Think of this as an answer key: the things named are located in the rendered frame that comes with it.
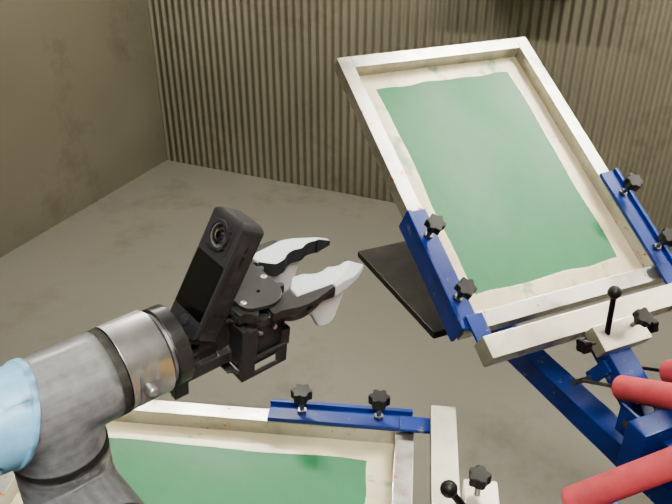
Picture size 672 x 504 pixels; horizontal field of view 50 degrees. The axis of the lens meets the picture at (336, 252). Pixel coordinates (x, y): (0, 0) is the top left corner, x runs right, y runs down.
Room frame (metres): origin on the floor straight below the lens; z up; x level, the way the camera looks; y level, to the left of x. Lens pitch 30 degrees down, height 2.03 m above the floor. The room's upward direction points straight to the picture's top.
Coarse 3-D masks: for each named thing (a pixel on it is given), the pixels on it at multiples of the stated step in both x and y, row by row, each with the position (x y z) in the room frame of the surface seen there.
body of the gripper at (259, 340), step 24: (240, 288) 0.54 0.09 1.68; (264, 288) 0.54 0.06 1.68; (144, 312) 0.50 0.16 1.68; (168, 312) 0.49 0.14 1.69; (240, 312) 0.51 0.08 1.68; (240, 336) 0.51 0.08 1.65; (264, 336) 0.53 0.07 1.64; (288, 336) 0.54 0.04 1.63; (192, 360) 0.47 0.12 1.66; (216, 360) 0.51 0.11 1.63; (240, 360) 0.51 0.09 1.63
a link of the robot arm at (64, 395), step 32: (64, 352) 0.43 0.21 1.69; (96, 352) 0.44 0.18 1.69; (0, 384) 0.40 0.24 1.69; (32, 384) 0.40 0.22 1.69; (64, 384) 0.41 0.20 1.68; (96, 384) 0.42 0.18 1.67; (128, 384) 0.43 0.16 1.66; (0, 416) 0.38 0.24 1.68; (32, 416) 0.38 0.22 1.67; (64, 416) 0.40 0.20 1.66; (96, 416) 0.41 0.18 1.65; (0, 448) 0.37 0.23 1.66; (32, 448) 0.38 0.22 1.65; (64, 448) 0.39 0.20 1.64; (96, 448) 0.41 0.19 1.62
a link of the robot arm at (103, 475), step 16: (96, 464) 0.41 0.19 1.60; (112, 464) 0.43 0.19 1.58; (16, 480) 0.40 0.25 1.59; (32, 480) 0.39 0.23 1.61; (48, 480) 0.39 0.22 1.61; (64, 480) 0.39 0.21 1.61; (80, 480) 0.39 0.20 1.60; (96, 480) 0.40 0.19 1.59; (112, 480) 0.41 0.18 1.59; (32, 496) 0.39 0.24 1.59; (48, 496) 0.39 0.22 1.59; (64, 496) 0.39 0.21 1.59; (80, 496) 0.38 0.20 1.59; (96, 496) 0.38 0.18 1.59; (112, 496) 0.39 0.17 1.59; (128, 496) 0.39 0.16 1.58
